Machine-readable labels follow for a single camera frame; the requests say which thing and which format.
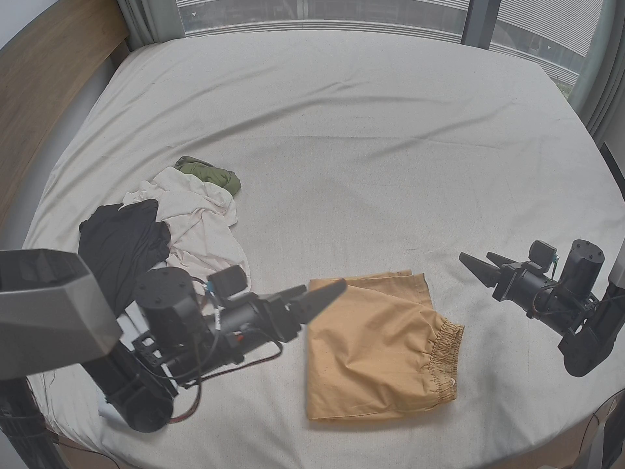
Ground grey-green curtain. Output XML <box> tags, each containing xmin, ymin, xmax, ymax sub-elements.
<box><xmin>568</xmin><ymin>0</ymin><xmax>625</xmax><ymax>146</ymax></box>
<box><xmin>90</xmin><ymin>0</ymin><xmax>188</xmax><ymax>51</ymax></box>

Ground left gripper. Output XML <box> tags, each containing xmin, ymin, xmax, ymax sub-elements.
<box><xmin>215</xmin><ymin>280</ymin><xmax>349</xmax><ymax>346</ymax></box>

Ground bed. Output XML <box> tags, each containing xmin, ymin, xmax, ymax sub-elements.
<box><xmin>0</xmin><ymin>0</ymin><xmax>625</xmax><ymax>469</ymax></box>

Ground pale grey garment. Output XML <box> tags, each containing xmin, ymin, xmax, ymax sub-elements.
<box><xmin>97</xmin><ymin>306</ymin><xmax>147</xmax><ymax>418</ymax></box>

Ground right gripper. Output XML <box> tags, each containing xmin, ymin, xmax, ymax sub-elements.
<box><xmin>458</xmin><ymin>250</ymin><xmax>558</xmax><ymax>317</ymax></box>

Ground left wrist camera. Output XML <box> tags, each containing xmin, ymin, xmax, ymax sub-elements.
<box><xmin>205</xmin><ymin>265</ymin><xmax>249</xmax><ymax>307</ymax></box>

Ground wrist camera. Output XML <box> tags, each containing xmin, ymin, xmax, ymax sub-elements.
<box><xmin>205</xmin><ymin>265</ymin><xmax>249</xmax><ymax>307</ymax></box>
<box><xmin>518</xmin><ymin>241</ymin><xmax>560</xmax><ymax>277</ymax></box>

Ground black garment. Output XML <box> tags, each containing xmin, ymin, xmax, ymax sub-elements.
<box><xmin>78</xmin><ymin>199</ymin><xmax>173</xmax><ymax>312</ymax></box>

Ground tan shorts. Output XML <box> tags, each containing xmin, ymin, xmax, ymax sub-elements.
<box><xmin>305</xmin><ymin>270</ymin><xmax>466</xmax><ymax>422</ymax></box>

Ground green garment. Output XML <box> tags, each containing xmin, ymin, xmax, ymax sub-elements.
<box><xmin>174</xmin><ymin>156</ymin><xmax>243</xmax><ymax>197</ymax></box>

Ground cream white garment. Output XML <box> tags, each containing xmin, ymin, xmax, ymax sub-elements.
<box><xmin>122</xmin><ymin>166</ymin><xmax>253</xmax><ymax>295</ymax></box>

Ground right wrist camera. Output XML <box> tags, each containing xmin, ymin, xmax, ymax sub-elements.
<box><xmin>518</xmin><ymin>241</ymin><xmax>560</xmax><ymax>277</ymax></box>

